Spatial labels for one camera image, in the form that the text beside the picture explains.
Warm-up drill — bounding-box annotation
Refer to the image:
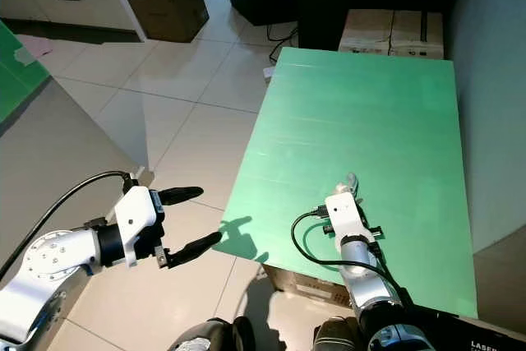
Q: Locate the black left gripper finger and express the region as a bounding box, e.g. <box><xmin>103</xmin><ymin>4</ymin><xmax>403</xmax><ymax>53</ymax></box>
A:
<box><xmin>158</xmin><ymin>186</ymin><xmax>205</xmax><ymax>206</ymax></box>
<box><xmin>164</xmin><ymin>232</ymin><xmax>224</xmax><ymax>269</ymax></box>

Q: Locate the robot left leg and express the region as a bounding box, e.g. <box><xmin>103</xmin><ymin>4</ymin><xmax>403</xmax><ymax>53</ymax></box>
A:
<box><xmin>168</xmin><ymin>316</ymin><xmax>256</xmax><ymax>351</ymax></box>

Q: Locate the robot leg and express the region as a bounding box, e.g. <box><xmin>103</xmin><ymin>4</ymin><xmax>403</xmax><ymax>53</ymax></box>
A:
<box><xmin>168</xmin><ymin>316</ymin><xmax>256</xmax><ymax>351</ymax></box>
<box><xmin>312</xmin><ymin>318</ymin><xmax>367</xmax><ymax>351</ymax></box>

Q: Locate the printed cardboard box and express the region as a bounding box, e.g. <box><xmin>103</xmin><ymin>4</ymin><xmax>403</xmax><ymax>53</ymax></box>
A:
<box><xmin>263</xmin><ymin>262</ymin><xmax>362</xmax><ymax>311</ymax></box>

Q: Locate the robot right leg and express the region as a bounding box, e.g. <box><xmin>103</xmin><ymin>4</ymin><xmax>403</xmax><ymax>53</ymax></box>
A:
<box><xmin>312</xmin><ymin>318</ymin><xmax>367</xmax><ymax>351</ymax></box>

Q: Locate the green corrugated board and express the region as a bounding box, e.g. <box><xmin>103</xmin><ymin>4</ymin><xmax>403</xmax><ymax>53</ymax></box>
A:
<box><xmin>212</xmin><ymin>45</ymin><xmax>479</xmax><ymax>321</ymax></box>

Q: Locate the black box with white print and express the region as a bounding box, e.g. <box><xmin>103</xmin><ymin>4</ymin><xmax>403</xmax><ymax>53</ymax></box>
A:
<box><xmin>411</xmin><ymin>306</ymin><xmax>526</xmax><ymax>351</ymax></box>

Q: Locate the open brown cardboard box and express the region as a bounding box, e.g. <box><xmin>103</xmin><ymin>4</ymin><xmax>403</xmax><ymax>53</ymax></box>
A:
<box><xmin>123</xmin><ymin>0</ymin><xmax>210</xmax><ymax>44</ymax></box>

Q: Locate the pale cardboard box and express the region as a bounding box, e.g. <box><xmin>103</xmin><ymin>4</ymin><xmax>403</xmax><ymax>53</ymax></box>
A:
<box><xmin>389</xmin><ymin>11</ymin><xmax>446</xmax><ymax>60</ymax></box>
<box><xmin>337</xmin><ymin>8</ymin><xmax>395</xmax><ymax>56</ymax></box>

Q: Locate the clear tape piece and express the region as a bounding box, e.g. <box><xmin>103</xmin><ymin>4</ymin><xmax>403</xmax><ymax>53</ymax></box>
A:
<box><xmin>14</xmin><ymin>43</ymin><xmax>38</xmax><ymax>66</ymax></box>

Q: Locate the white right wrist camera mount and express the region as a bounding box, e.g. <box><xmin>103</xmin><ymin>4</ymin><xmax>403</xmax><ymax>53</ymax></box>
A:
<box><xmin>325</xmin><ymin>191</ymin><xmax>369</xmax><ymax>241</ymax></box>

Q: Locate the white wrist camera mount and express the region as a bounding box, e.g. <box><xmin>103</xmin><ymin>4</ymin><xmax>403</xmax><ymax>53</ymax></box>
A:
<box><xmin>325</xmin><ymin>191</ymin><xmax>369</xmax><ymax>241</ymax></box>
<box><xmin>113</xmin><ymin>187</ymin><xmax>165</xmax><ymax>268</ymax></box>

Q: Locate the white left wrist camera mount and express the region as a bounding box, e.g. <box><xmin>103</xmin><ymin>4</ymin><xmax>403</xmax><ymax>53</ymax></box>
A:
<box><xmin>113</xmin><ymin>187</ymin><xmax>165</xmax><ymax>268</ymax></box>

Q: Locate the black power cable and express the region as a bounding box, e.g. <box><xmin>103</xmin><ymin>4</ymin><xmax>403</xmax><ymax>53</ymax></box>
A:
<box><xmin>267</xmin><ymin>22</ymin><xmax>299</xmax><ymax>66</ymax></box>

